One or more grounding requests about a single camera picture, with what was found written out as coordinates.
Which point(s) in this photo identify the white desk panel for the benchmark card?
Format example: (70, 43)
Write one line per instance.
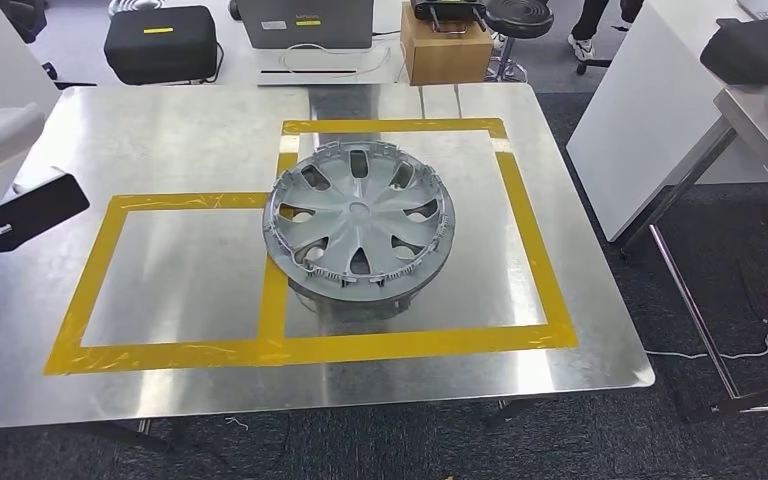
(636, 99)
(0, 60)

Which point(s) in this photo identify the silver wheel hub cap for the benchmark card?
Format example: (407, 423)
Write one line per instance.
(357, 212)

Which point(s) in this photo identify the grey ribbed round disc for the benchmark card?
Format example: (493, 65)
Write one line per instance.
(132, 5)

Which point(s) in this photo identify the black carrying case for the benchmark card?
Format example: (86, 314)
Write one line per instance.
(755, 53)
(159, 46)

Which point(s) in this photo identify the person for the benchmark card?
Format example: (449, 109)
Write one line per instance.
(586, 26)

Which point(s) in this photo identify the black round swivel stool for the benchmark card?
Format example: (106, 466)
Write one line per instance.
(520, 16)

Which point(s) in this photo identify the cardboard box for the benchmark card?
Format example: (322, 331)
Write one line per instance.
(447, 60)

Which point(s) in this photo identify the grey computer case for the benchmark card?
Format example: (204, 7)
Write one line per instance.
(304, 23)

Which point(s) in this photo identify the black chair base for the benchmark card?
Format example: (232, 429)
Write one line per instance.
(69, 84)
(592, 64)

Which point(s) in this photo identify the white floor thread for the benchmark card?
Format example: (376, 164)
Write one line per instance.
(237, 421)

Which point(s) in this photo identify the black office chair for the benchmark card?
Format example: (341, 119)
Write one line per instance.
(23, 20)

